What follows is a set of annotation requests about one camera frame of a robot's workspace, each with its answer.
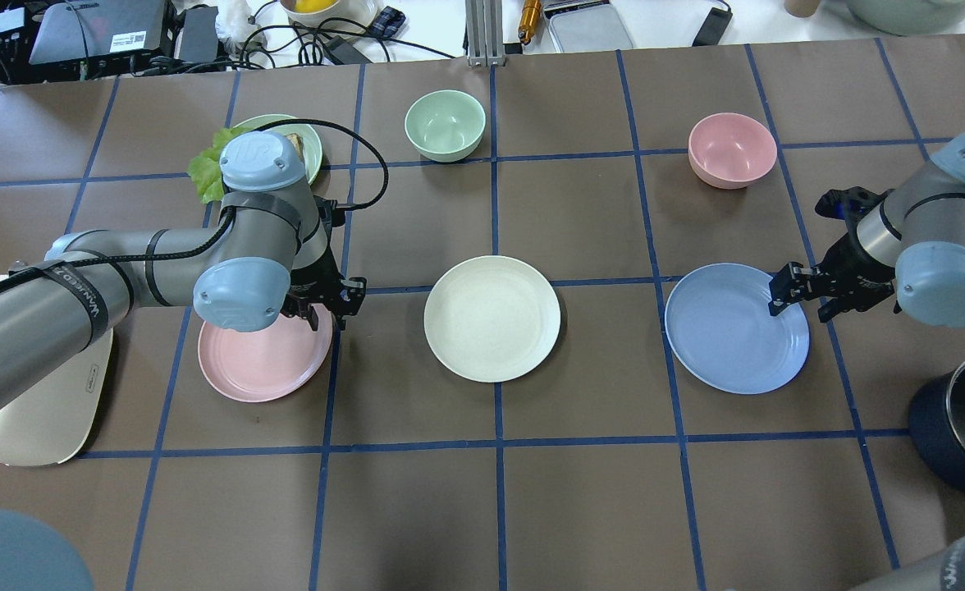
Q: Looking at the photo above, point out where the cream plate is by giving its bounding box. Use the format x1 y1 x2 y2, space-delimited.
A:
423 255 562 384

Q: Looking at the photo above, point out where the green plate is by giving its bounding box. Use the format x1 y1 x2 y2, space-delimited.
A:
232 113 324 184

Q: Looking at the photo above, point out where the black electronics box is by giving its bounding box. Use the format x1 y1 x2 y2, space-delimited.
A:
0 1 220 84

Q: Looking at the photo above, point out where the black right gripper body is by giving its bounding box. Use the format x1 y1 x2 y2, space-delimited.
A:
812 233 894 302

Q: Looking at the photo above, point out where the cream toaster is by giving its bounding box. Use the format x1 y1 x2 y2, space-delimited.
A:
0 275 114 468

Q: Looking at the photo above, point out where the green bowl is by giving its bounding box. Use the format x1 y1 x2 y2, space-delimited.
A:
404 89 487 163

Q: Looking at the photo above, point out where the silver metal tray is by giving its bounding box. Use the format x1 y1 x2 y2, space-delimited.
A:
542 1 635 53

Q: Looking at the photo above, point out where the black cable bundle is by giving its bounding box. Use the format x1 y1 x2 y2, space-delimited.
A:
213 0 455 71

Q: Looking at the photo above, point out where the blue plate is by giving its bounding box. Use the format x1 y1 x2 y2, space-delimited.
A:
665 263 812 396

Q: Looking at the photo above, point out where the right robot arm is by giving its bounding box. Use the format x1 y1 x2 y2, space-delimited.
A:
768 132 965 327

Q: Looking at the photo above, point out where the aluminium frame post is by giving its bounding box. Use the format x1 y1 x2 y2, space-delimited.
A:
464 0 506 67

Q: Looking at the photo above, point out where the brown bread slice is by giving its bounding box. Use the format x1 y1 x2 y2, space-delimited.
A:
285 132 306 164

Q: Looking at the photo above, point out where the orange handled tool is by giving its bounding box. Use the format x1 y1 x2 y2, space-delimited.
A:
517 0 543 46

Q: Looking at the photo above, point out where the white bowl with yellow fruit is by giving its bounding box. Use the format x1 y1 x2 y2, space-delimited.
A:
278 1 382 31

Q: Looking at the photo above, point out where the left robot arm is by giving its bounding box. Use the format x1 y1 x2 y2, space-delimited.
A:
0 131 367 409

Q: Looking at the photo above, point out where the pink bowl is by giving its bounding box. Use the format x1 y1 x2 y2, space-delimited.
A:
688 112 778 190

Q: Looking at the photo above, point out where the pink plate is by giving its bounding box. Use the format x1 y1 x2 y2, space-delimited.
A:
197 304 335 403

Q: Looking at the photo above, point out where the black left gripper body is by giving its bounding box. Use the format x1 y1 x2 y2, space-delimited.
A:
285 247 367 315

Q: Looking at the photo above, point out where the green lettuce leaf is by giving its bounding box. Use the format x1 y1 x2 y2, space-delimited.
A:
186 127 245 204

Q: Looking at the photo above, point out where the black power adapter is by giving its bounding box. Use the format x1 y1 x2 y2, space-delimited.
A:
692 7 733 46

